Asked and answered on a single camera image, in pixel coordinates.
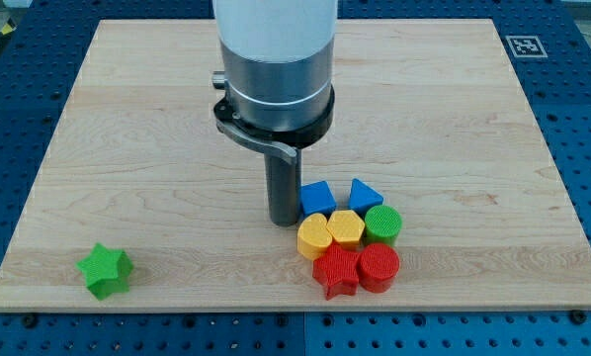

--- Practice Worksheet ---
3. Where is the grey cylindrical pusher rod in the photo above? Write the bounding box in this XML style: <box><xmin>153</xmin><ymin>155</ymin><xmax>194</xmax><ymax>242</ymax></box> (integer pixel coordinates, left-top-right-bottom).
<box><xmin>265</xmin><ymin>149</ymin><xmax>301</xmax><ymax>226</ymax></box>

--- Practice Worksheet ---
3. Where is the black flange mount with lever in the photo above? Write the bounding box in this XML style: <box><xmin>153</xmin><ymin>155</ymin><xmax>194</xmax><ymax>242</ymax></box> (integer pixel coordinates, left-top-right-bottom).
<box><xmin>212</xmin><ymin>88</ymin><xmax>335</xmax><ymax>164</ymax></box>

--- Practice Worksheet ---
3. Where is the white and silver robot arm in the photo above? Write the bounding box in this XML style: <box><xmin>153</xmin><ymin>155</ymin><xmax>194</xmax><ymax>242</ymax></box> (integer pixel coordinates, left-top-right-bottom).
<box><xmin>212</xmin><ymin>0</ymin><xmax>338</xmax><ymax>226</ymax></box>

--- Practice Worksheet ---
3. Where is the red star block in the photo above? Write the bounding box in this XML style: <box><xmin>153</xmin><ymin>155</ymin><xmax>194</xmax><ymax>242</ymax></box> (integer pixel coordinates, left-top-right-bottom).
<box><xmin>312</xmin><ymin>242</ymin><xmax>360</xmax><ymax>301</ymax></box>

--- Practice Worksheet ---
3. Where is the green star block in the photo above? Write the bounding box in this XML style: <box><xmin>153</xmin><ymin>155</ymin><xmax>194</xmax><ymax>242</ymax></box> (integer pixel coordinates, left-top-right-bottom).
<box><xmin>75</xmin><ymin>242</ymin><xmax>133</xmax><ymax>301</ymax></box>

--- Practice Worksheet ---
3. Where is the blue cube block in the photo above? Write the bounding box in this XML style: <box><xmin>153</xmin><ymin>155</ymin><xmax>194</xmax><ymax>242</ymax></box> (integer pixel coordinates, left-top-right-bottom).
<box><xmin>300</xmin><ymin>181</ymin><xmax>337</xmax><ymax>218</ymax></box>

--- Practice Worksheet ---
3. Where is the yellow heart block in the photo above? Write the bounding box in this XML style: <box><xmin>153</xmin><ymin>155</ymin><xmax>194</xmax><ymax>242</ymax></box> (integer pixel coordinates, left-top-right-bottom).
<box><xmin>296</xmin><ymin>213</ymin><xmax>333</xmax><ymax>260</ymax></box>

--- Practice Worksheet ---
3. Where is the yellow hexagon block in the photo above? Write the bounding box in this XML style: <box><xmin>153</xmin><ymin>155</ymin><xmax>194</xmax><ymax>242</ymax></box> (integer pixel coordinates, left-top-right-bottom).
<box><xmin>326</xmin><ymin>210</ymin><xmax>366</xmax><ymax>250</ymax></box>

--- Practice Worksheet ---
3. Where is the blue triangle block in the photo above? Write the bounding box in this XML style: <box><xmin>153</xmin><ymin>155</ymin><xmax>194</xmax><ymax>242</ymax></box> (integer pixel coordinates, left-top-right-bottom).
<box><xmin>348</xmin><ymin>178</ymin><xmax>383</xmax><ymax>216</ymax></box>

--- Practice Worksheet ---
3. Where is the green cylinder block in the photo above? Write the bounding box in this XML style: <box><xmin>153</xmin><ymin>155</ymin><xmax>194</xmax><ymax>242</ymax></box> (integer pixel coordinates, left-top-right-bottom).
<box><xmin>364</xmin><ymin>205</ymin><xmax>402</xmax><ymax>247</ymax></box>

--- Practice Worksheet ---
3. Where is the red cylinder block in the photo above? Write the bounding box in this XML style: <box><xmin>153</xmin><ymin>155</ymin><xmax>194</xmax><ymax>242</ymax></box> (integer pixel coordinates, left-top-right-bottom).
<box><xmin>358</xmin><ymin>242</ymin><xmax>401</xmax><ymax>294</ymax></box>

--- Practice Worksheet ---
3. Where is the light wooden board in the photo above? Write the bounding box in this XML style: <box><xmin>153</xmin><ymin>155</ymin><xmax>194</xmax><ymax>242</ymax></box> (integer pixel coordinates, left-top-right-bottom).
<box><xmin>0</xmin><ymin>20</ymin><xmax>591</xmax><ymax>313</ymax></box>

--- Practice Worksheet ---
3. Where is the white fiducial marker tag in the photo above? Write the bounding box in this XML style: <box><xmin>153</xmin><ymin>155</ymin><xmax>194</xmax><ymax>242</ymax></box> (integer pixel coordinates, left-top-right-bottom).
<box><xmin>505</xmin><ymin>35</ymin><xmax>548</xmax><ymax>58</ymax></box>

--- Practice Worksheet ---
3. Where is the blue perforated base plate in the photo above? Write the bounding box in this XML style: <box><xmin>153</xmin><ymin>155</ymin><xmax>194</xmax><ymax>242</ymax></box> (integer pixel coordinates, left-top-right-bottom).
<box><xmin>0</xmin><ymin>0</ymin><xmax>591</xmax><ymax>355</ymax></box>

